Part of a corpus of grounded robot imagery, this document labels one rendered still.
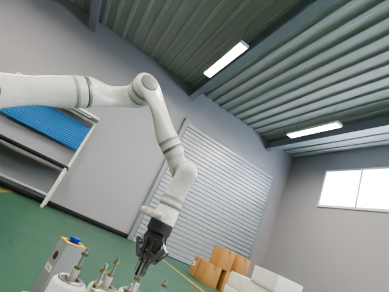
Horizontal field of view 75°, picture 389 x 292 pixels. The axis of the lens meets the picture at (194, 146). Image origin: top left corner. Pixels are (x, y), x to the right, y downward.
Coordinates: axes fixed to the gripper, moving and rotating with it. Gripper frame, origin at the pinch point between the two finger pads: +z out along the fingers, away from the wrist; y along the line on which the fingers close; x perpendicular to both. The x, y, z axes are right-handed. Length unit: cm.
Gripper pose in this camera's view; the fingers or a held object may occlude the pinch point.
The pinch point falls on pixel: (140, 269)
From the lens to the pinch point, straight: 82.8
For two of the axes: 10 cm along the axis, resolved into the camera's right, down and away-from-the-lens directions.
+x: -5.1, -5.1, -7.0
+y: -7.7, -1.1, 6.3
